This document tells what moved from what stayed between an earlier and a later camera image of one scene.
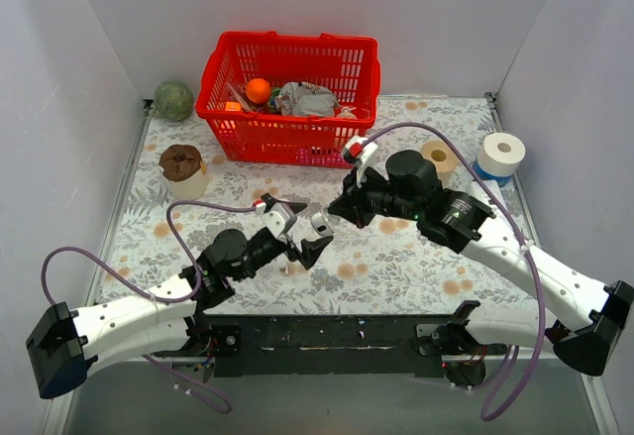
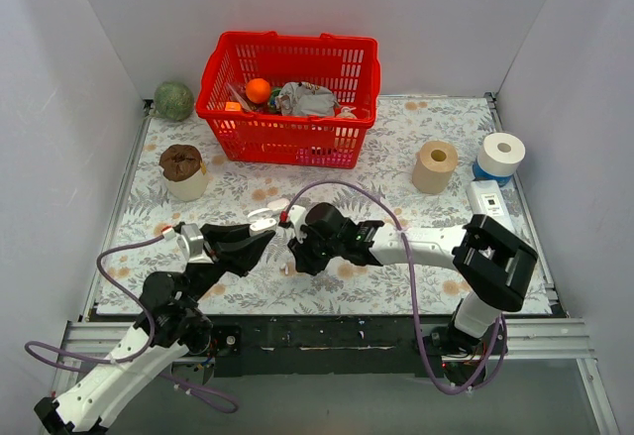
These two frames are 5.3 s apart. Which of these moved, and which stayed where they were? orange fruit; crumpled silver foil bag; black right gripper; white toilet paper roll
Moved: black right gripper
Stayed: crumpled silver foil bag; white toilet paper roll; orange fruit
